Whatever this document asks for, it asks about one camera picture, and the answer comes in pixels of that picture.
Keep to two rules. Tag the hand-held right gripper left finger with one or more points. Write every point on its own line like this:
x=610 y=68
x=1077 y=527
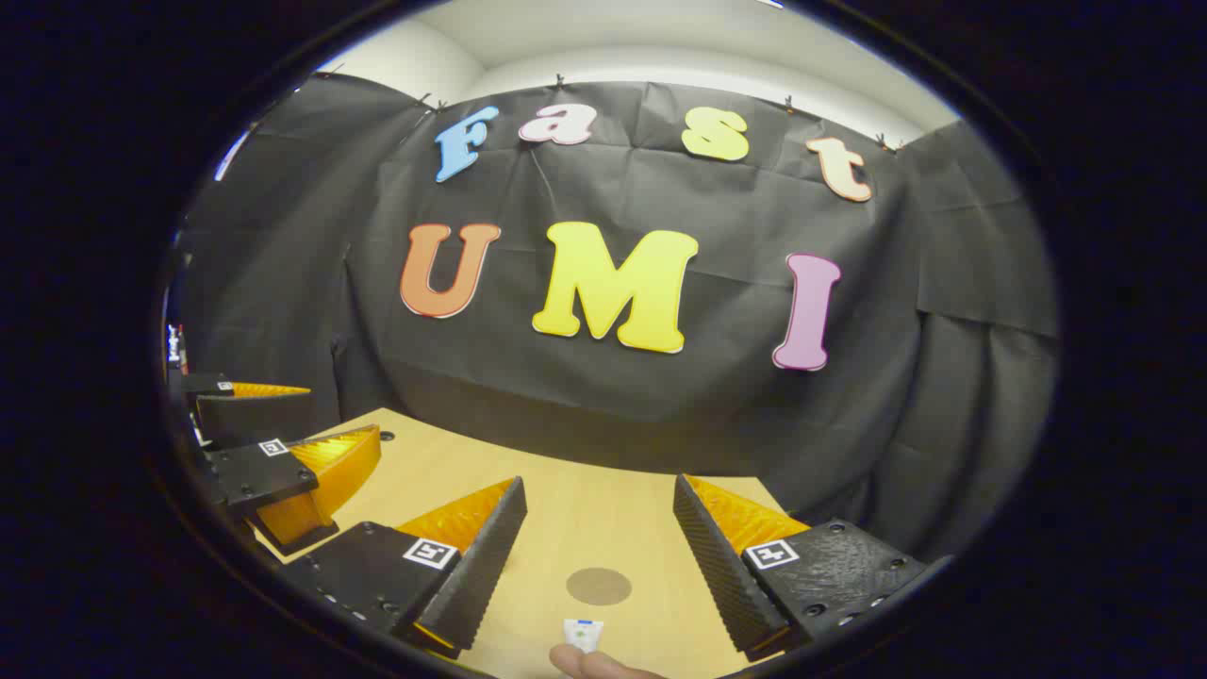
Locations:
x=471 y=575

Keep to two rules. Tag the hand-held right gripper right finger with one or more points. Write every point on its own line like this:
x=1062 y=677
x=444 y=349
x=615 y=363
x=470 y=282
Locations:
x=721 y=566

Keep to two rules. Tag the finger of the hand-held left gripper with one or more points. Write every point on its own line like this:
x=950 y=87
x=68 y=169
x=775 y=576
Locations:
x=255 y=415
x=259 y=471

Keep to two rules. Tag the round brown coaster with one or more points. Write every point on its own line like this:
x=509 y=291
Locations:
x=599 y=586

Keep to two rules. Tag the white toothpaste tube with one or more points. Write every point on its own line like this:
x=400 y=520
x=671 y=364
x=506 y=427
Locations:
x=583 y=634

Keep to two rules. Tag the wooden desktop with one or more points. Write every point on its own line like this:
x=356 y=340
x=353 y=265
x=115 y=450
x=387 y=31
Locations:
x=585 y=519

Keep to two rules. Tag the black backdrop cloth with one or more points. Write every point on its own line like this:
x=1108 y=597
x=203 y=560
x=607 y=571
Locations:
x=622 y=405

